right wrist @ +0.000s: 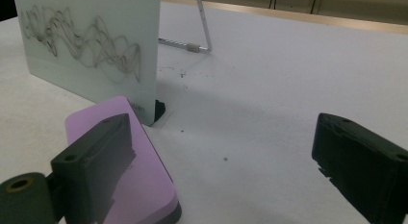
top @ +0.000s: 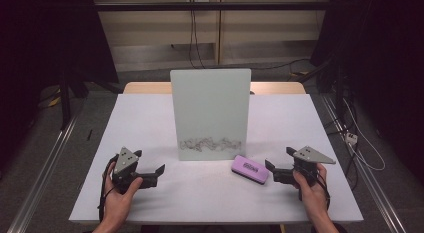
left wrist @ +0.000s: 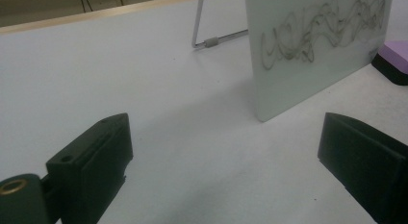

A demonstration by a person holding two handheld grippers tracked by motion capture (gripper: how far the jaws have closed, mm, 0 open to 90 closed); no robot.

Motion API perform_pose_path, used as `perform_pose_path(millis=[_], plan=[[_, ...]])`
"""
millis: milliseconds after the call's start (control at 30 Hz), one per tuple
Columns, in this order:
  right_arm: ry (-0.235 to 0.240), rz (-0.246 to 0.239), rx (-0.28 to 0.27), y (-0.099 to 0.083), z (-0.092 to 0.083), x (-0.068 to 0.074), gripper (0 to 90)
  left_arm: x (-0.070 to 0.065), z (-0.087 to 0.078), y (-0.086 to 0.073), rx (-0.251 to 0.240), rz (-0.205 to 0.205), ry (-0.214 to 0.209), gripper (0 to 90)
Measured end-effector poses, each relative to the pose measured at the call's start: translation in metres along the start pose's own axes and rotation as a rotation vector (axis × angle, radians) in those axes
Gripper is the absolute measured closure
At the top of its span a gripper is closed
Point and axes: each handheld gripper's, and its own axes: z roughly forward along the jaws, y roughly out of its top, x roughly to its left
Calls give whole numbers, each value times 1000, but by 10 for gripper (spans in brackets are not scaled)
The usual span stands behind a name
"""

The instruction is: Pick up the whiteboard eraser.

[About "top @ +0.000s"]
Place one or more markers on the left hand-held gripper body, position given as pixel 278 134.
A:
pixel 125 161

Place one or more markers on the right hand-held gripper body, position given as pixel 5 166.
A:
pixel 311 156

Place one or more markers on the purple whiteboard eraser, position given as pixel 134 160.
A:
pixel 250 169

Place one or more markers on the whiteboard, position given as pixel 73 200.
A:
pixel 210 109

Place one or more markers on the person's right hand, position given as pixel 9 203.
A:
pixel 311 196

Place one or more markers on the person's left hand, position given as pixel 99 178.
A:
pixel 116 203

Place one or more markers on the white table mat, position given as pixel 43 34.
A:
pixel 146 126

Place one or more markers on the white power strip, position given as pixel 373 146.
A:
pixel 351 138

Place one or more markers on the small black floor object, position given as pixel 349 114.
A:
pixel 89 134

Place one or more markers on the wooden table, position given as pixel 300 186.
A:
pixel 146 88

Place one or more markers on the black metal stand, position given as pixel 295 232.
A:
pixel 338 89
pixel 65 103

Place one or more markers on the black curtain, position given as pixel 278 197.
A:
pixel 40 43
pixel 383 59

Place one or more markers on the aluminium floor rail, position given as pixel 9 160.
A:
pixel 43 173
pixel 370 183

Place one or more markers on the black horizontal rail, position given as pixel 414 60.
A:
pixel 150 6

